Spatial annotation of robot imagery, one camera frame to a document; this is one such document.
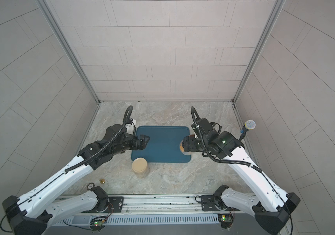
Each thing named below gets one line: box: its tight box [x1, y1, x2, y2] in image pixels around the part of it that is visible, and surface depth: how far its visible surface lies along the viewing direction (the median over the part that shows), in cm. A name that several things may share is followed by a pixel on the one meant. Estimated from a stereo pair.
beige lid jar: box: [131, 157, 148, 179], surface depth 76 cm
